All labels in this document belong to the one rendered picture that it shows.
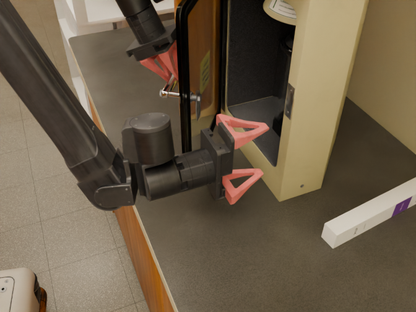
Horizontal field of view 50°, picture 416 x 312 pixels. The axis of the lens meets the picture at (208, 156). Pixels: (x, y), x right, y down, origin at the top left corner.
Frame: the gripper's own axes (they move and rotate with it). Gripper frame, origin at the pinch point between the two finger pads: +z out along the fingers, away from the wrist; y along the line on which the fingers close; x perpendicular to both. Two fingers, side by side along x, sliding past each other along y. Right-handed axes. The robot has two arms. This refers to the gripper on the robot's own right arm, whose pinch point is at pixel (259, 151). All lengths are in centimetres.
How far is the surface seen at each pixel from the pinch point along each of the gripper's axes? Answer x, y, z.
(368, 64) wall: 36, -15, 55
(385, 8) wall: 36, 2, 55
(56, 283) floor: 77, -121, -46
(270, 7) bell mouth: 23.5, 12.9, 13.5
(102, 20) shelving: 125, -29, -2
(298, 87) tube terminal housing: 9.1, 3.9, 12.4
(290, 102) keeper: 10.3, 0.1, 11.8
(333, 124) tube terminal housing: 9.0, -7.1, 22.3
